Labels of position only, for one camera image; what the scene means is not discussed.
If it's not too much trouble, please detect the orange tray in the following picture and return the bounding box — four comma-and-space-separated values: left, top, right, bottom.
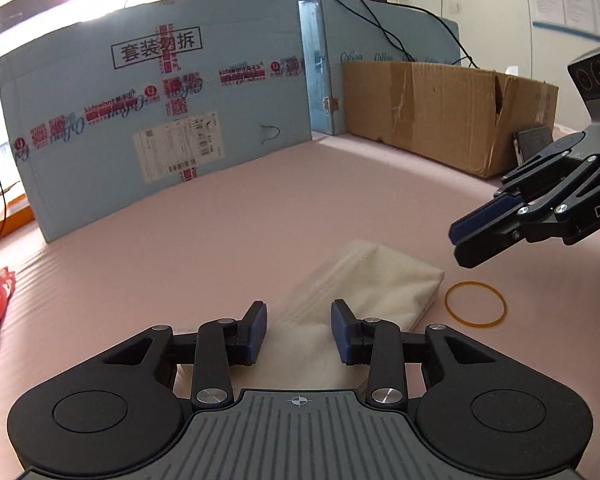
0, 194, 34, 240

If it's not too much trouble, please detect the yellow rubber band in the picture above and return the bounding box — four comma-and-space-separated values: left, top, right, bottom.
443, 281, 508, 330

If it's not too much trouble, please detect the open brown storage carton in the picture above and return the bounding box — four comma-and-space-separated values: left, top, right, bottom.
343, 62, 559, 179

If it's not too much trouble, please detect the large blue printed carton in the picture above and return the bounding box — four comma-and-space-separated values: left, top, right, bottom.
0, 0, 311, 241

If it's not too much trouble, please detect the white fabric shopping bag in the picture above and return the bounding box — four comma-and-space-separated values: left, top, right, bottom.
174, 240, 444, 391

